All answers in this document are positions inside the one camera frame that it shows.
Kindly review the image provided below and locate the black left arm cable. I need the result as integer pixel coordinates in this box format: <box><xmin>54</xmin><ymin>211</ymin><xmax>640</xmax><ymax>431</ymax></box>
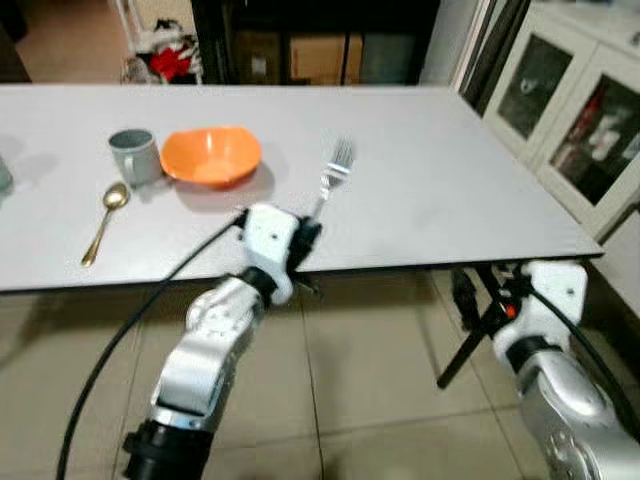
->
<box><xmin>56</xmin><ymin>209</ymin><xmax>248</xmax><ymax>480</ymax></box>

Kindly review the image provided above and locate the grey ceramic mug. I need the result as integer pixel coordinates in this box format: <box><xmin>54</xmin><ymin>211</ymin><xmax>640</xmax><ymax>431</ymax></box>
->
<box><xmin>108</xmin><ymin>129</ymin><xmax>164</xmax><ymax>189</ymax></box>

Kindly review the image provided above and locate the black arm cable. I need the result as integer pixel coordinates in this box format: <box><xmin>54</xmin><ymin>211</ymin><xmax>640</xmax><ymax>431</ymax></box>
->
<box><xmin>518</xmin><ymin>284</ymin><xmax>640</xmax><ymax>443</ymax></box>
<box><xmin>56</xmin><ymin>209</ymin><xmax>248</xmax><ymax>480</ymax></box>

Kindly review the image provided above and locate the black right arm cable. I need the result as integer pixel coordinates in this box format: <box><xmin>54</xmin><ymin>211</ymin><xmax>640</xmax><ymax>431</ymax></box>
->
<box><xmin>518</xmin><ymin>284</ymin><xmax>640</xmax><ymax>443</ymax></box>

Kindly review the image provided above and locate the white glass-door cabinet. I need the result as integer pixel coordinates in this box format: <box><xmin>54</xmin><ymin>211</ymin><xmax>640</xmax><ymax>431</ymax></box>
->
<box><xmin>482</xmin><ymin>0</ymin><xmax>640</xmax><ymax>239</ymax></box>

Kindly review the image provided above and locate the gold metal spoon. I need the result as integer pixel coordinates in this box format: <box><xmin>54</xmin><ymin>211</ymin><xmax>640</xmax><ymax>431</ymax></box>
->
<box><xmin>80</xmin><ymin>182</ymin><xmax>132</xmax><ymax>268</ymax></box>

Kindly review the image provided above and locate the dark shelf unit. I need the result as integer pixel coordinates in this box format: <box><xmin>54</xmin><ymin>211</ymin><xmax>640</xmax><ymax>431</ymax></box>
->
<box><xmin>190</xmin><ymin>0</ymin><xmax>442</xmax><ymax>87</ymax></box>

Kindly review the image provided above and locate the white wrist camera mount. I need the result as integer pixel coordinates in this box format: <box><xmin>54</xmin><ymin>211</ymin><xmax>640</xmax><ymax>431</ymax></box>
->
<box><xmin>494</xmin><ymin>261</ymin><xmax>589</xmax><ymax>353</ymax></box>
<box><xmin>240</xmin><ymin>203</ymin><xmax>302</xmax><ymax>303</ymax></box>

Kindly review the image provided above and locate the orange plastic bowl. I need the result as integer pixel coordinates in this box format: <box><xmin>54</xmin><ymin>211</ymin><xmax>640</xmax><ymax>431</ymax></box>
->
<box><xmin>159</xmin><ymin>126</ymin><xmax>264</xmax><ymax>190</ymax></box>

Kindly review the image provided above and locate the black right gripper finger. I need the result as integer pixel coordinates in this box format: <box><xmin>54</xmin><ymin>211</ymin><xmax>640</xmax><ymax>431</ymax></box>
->
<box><xmin>436</xmin><ymin>312</ymin><xmax>501</xmax><ymax>392</ymax></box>

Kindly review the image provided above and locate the silver metal fork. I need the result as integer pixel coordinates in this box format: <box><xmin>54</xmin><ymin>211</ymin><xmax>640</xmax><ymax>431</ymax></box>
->
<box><xmin>309</xmin><ymin>138</ymin><xmax>357</xmax><ymax>221</ymax></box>

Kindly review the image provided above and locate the red flower decoration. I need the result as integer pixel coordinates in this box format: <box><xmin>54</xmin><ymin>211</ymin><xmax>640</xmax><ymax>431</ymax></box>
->
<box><xmin>149</xmin><ymin>44</ymin><xmax>194</xmax><ymax>82</ymax></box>

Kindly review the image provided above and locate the brown cardboard box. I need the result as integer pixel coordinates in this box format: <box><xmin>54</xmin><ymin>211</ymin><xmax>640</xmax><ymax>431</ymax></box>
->
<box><xmin>287</xmin><ymin>35</ymin><xmax>364</xmax><ymax>87</ymax></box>

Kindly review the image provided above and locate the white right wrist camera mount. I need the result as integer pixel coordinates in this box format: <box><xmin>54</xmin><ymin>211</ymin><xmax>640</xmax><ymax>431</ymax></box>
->
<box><xmin>494</xmin><ymin>261</ymin><xmax>589</xmax><ymax>353</ymax></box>

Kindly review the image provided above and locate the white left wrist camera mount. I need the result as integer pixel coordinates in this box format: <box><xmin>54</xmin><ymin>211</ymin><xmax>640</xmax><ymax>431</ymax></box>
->
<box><xmin>240</xmin><ymin>203</ymin><xmax>302</xmax><ymax>303</ymax></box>

